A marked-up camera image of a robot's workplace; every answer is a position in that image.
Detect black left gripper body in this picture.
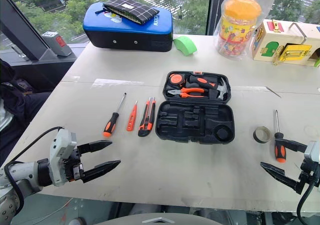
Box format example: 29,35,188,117
63,146,85,183

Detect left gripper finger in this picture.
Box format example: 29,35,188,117
80,159,122,184
76,139,113,159

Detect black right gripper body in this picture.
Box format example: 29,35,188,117
299,160,320,186

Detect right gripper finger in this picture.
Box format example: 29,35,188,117
282,137,308,154
259,161,305,195

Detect black tool case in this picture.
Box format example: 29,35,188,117
154,70,236,146

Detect wooden lock toy box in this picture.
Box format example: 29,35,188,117
250,19,320,68

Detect orange voltage tester pen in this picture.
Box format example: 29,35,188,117
125,100,139,132

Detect orange black utility knife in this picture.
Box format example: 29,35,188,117
137,96,157,138

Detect grey rounded shape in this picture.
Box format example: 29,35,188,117
94,212,241,225

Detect dark cloth bundle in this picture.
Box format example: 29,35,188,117
0,59,54,161

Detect orange black tape measure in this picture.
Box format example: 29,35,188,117
169,73,185,86

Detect grey device red label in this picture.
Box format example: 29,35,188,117
40,31,74,58

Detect blue black hard case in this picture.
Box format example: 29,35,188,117
82,1,175,53

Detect plastic jar orange lid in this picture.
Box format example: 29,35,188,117
217,0,262,59

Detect green tape roll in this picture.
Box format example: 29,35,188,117
172,35,198,58

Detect dark slanted window beam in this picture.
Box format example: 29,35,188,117
0,0,51,61

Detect black checked fabric pouch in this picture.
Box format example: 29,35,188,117
94,0,161,26

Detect cross screwdriver orange black handle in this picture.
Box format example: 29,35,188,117
273,109,288,164

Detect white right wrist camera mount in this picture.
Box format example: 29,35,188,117
303,140,320,165

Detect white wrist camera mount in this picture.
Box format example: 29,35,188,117
48,128,78,187
303,140,320,165

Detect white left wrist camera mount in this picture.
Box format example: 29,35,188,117
48,128,78,187

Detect flat screwdriver orange black handle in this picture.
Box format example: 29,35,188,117
102,92,127,139

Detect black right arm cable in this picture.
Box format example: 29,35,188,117
296,180,316,220

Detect orange handled pliers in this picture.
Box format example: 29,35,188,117
165,86,207,99

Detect claw hammer black orange handle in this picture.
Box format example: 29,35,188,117
188,74,227,101

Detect black window frame post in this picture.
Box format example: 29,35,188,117
205,0,229,36

